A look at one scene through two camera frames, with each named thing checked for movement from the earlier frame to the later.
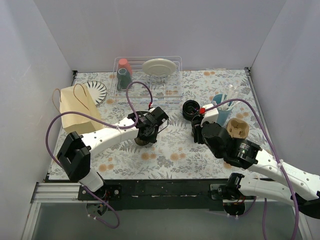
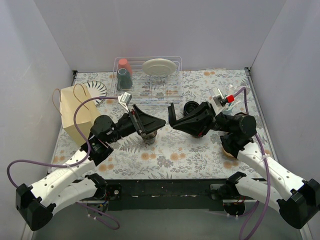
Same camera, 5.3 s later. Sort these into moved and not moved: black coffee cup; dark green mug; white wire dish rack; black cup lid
Moved: black coffee cup
Not moved: black cup lid; dark green mug; white wire dish rack
